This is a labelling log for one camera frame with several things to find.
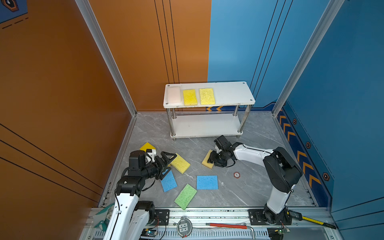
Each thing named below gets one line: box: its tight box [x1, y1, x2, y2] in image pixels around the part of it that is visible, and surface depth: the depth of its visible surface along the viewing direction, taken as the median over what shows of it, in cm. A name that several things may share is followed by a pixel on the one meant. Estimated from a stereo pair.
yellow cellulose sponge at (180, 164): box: [167, 153, 191, 174], surface depth 91 cm
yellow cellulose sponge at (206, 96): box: [199, 88, 215, 105], surface depth 81 cm
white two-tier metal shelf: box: [163, 81, 256, 141], surface depth 88 cm
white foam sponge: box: [167, 86, 181, 104], surface depth 81 cm
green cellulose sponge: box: [174, 183, 198, 210], surface depth 80 cm
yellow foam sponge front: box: [183, 89, 198, 106], surface depth 80 cm
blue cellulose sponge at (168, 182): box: [160, 169, 178, 193], surface depth 84 cm
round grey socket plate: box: [176, 217, 193, 238], surface depth 69 cm
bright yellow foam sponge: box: [139, 142, 156, 152], surface depth 101 cm
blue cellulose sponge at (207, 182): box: [196, 175, 219, 190], surface depth 85 cm
